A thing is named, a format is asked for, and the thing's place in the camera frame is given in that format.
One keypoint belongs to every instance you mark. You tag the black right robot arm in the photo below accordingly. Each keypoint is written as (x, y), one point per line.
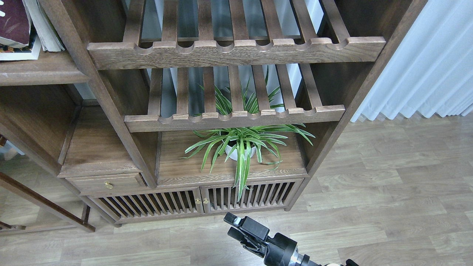
(253, 236)

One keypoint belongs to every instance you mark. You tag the white pleated curtain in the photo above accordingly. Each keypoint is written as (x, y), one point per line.
(431, 72)

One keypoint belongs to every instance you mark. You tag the dark wooden bookshelf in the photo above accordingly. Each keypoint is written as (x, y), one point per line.
(120, 108)

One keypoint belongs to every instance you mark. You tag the green spider plant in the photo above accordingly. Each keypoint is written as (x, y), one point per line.
(262, 137)

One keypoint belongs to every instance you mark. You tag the white plant pot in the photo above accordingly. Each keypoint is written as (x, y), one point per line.
(232, 152)

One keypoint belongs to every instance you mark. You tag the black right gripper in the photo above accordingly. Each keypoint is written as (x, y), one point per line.
(253, 236)

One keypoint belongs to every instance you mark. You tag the maroon book white characters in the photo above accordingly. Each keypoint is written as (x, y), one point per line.
(15, 24)

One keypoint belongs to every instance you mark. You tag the yellow cover book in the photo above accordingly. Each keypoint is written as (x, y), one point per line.
(50, 40)

